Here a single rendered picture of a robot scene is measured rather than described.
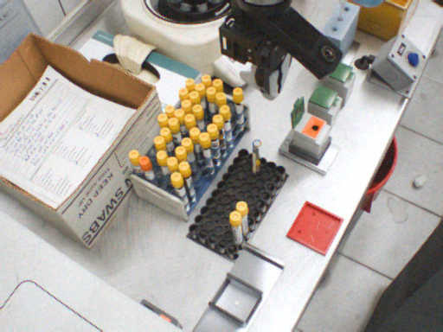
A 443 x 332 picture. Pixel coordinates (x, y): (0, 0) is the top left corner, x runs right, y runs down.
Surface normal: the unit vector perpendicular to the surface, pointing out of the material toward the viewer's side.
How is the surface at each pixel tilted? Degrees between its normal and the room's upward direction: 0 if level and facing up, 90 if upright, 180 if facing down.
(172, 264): 0
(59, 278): 0
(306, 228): 0
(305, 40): 31
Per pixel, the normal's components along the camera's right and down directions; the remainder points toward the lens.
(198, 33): -0.07, -0.50
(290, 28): 0.37, -0.22
